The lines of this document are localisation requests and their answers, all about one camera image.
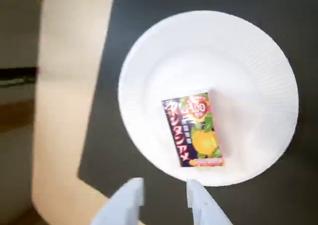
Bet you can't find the white paper plate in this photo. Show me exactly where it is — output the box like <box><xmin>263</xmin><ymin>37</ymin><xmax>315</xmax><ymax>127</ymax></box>
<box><xmin>117</xmin><ymin>10</ymin><xmax>300</xmax><ymax>187</ymax></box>

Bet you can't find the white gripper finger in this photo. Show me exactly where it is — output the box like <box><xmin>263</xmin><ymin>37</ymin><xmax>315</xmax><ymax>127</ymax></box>
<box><xmin>186</xmin><ymin>177</ymin><xmax>232</xmax><ymax>225</ymax></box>
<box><xmin>89</xmin><ymin>177</ymin><xmax>145</xmax><ymax>225</ymax></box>

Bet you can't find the dark grey square mat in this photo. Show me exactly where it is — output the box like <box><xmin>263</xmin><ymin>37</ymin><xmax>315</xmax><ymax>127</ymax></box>
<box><xmin>77</xmin><ymin>0</ymin><xmax>318</xmax><ymax>225</ymax></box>

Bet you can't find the colourful candy box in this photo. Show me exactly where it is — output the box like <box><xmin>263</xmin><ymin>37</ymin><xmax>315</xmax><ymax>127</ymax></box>
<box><xmin>161</xmin><ymin>88</ymin><xmax>235</xmax><ymax>168</ymax></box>

